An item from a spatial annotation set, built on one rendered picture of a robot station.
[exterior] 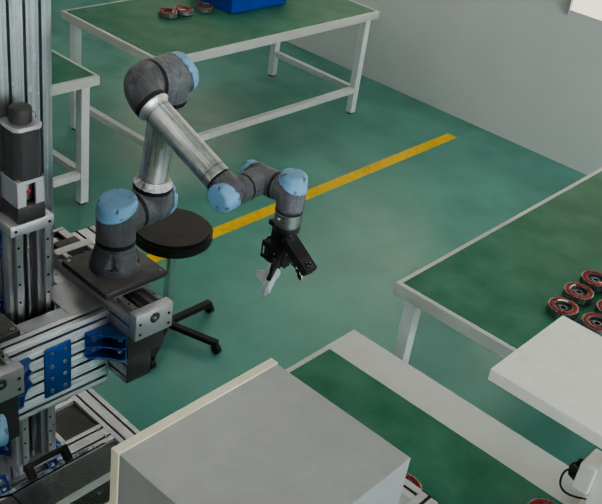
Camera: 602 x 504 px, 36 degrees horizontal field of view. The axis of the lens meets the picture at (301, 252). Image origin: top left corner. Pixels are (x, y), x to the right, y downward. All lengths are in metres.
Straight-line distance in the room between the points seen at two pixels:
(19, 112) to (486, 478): 1.61
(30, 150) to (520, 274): 1.98
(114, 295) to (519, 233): 1.89
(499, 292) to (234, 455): 1.90
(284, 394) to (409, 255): 3.19
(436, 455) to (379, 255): 2.41
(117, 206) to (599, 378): 1.37
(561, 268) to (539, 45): 2.96
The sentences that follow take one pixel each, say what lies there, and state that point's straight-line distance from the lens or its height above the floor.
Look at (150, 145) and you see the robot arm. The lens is 2.68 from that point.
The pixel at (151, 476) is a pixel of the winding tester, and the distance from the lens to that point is 1.77.
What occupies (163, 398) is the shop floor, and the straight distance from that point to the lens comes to 3.92.
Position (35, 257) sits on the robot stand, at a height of 1.11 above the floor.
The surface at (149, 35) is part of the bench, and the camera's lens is 5.48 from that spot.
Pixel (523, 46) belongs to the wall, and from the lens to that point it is 6.59.
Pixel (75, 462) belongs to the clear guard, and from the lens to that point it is 2.16.
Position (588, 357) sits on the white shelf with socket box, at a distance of 2.52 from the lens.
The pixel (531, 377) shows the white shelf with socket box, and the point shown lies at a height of 1.21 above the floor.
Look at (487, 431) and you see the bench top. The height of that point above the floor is 0.75.
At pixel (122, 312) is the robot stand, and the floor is 0.97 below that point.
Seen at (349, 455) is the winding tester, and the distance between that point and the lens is 1.86.
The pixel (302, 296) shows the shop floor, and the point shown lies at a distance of 4.60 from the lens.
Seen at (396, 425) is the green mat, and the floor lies 0.75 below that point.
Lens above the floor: 2.59
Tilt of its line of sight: 32 degrees down
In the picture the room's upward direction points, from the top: 9 degrees clockwise
